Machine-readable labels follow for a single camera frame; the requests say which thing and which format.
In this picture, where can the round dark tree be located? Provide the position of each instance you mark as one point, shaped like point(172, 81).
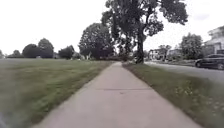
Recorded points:
point(96, 40)

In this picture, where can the grey concrete path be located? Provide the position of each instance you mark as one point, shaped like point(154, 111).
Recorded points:
point(116, 100)

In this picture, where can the large tree with thick trunk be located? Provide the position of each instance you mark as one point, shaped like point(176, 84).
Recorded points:
point(140, 40)

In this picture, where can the row of distant trees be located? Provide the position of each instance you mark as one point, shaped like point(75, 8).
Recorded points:
point(45, 49)

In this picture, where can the wide grass field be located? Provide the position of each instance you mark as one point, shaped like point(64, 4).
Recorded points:
point(43, 80)

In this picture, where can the grass verge with small flowers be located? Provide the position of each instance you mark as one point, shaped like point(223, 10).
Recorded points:
point(186, 93)

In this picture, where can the leafy green tree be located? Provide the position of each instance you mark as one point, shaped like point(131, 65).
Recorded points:
point(191, 46)

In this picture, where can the black car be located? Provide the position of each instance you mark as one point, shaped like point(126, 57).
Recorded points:
point(212, 61)

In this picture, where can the grey house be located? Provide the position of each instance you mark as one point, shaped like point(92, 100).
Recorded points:
point(216, 41)

